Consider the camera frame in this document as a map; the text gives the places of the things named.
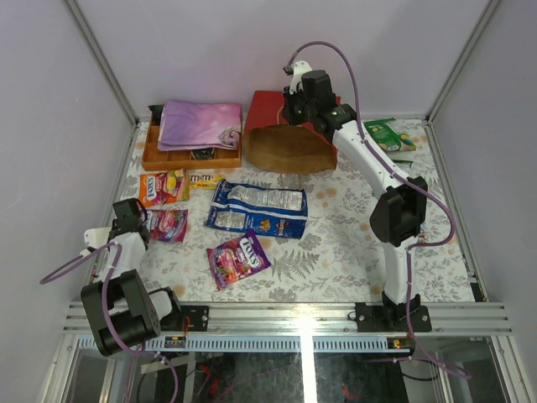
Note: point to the purple folded cloth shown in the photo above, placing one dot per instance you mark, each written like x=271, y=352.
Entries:
x=190, y=126

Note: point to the purple candy packet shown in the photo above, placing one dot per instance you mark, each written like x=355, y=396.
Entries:
x=237, y=259
x=168, y=226

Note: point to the blue snack packet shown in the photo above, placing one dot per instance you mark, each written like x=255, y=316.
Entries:
x=280, y=213

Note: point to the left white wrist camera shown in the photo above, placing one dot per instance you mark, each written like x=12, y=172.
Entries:
x=95, y=238

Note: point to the red paper bag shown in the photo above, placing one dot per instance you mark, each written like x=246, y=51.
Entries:
x=269, y=143

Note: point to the orange wooden tray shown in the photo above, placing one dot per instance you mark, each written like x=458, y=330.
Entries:
x=155, y=160

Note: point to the yellow chocolate candy packet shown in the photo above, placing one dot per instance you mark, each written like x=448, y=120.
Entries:
x=205, y=182

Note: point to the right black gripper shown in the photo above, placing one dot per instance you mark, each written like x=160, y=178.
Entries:
x=288, y=102

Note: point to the green snack packet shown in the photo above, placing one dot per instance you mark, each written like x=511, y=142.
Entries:
x=405, y=163
x=387, y=138

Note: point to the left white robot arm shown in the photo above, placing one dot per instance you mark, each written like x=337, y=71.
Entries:
x=120, y=311

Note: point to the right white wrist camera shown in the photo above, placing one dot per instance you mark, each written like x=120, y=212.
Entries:
x=296, y=71

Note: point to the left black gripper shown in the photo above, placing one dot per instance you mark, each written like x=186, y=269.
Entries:
x=137, y=222

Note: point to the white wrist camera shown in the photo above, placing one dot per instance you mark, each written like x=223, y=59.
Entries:
x=95, y=238
x=296, y=71

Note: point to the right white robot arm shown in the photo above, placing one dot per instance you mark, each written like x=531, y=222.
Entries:
x=401, y=205

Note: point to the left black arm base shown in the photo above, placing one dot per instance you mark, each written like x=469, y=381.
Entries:
x=189, y=319

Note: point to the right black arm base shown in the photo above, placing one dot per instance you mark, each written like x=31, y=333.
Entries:
x=390, y=317

